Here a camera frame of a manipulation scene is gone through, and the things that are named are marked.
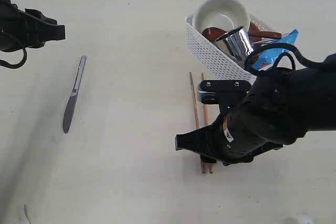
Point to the white plastic woven basket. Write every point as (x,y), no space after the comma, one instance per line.
(215,61)

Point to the wooden chopstick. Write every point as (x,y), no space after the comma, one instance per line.
(194,102)
(206,167)

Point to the silver table knife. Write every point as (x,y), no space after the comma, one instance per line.
(71,104)

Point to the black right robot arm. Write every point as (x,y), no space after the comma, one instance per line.
(266,115)

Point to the blue snack packet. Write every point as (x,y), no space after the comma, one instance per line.
(268,57)

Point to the white ceramic bowl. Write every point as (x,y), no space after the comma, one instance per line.
(223,14)

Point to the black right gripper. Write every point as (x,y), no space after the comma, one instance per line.
(226,140)

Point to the shiny steel cup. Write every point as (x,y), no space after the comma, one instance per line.
(236,44)

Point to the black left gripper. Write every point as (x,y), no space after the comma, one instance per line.
(28,28)

